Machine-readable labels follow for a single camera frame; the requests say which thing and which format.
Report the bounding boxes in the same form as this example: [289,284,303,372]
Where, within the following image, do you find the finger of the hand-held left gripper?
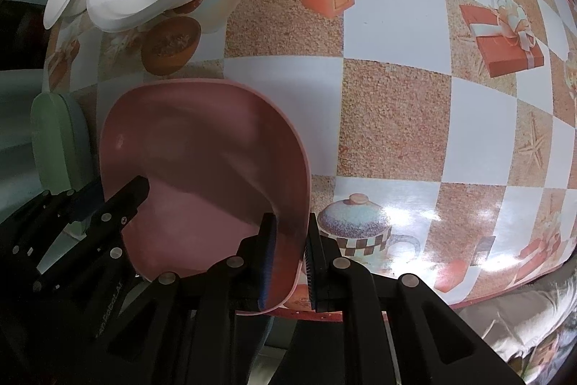
[54,176,150,291]
[0,180,106,277]

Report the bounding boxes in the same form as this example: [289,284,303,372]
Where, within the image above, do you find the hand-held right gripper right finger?
[275,214,526,385]

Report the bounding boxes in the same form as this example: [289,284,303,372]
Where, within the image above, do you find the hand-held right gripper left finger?
[101,213,277,385]

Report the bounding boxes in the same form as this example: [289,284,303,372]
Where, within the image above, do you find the pink plate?
[98,79,312,317]

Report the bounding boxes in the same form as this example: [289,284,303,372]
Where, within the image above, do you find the green plastic plate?
[30,92,97,239]

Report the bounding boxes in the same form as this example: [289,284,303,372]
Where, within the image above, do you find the printed checkered tablecloth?
[43,0,577,323]

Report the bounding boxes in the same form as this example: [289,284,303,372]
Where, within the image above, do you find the white textured blanket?
[455,250,577,377]

